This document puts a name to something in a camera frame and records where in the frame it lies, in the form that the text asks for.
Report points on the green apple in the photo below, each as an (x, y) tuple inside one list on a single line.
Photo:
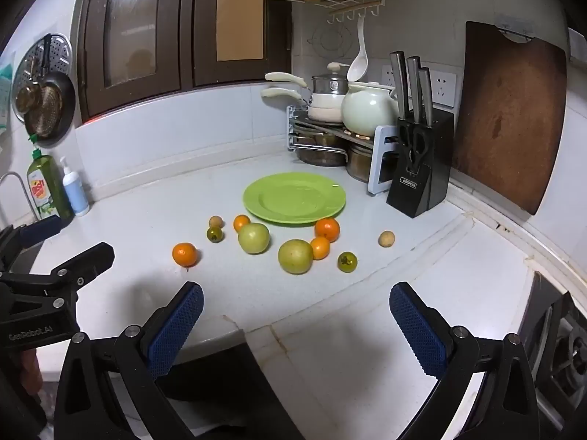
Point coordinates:
[(253, 237), (296, 256)]

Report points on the perforated metal steamer tray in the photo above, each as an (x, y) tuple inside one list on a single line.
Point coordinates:
[(57, 52)]

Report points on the cream saucepan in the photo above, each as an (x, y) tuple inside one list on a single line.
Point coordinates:
[(323, 110)]

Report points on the small orange mandarin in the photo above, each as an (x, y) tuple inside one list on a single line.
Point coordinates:
[(241, 222)]

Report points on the gas stove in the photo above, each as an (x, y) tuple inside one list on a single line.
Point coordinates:
[(562, 353)]

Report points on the wooden cutting board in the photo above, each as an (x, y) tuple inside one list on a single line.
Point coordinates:
[(504, 114)]

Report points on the black knife block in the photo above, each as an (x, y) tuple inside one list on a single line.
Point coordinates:
[(435, 165)]

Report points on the copper strainer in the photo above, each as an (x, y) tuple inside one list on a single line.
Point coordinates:
[(26, 98)]

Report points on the white ceramic pot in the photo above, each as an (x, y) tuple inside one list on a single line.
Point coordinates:
[(367, 107)]

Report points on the metal faucet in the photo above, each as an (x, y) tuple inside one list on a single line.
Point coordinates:
[(13, 176)]

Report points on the green dish soap bottle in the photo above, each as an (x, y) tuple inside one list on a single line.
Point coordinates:
[(43, 183)]

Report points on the dark wooden cabinet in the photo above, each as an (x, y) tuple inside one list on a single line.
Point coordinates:
[(183, 27)]

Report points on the person's left hand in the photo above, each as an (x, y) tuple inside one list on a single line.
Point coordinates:
[(31, 371)]

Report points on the black kitchen scissors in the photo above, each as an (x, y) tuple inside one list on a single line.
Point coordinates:
[(412, 144)]

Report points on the white ladle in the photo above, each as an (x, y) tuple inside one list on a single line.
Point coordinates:
[(358, 64)]

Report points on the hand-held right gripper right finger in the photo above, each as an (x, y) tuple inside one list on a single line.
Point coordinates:
[(417, 330)]

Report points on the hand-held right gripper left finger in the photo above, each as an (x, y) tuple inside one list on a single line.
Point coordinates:
[(176, 330)]

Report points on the brown longan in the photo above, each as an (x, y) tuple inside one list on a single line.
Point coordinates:
[(386, 239), (216, 221)]

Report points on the white pump bottle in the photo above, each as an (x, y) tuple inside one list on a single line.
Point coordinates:
[(77, 192)]

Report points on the black frying pan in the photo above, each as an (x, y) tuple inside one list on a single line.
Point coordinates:
[(50, 105)]

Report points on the green plate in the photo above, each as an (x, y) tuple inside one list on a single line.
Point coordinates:
[(293, 199)]

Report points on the teal cloth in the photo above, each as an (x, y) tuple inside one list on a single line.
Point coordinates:
[(5, 91)]

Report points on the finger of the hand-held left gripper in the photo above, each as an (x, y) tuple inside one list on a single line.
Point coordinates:
[(89, 259), (41, 230)]

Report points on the dark green small fruit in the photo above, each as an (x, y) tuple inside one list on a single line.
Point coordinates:
[(214, 234), (347, 261)]

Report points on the white wall outlet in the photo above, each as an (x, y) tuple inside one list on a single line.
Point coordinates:
[(442, 87)]

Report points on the grey pot rack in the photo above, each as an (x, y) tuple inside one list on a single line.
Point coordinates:
[(380, 160)]

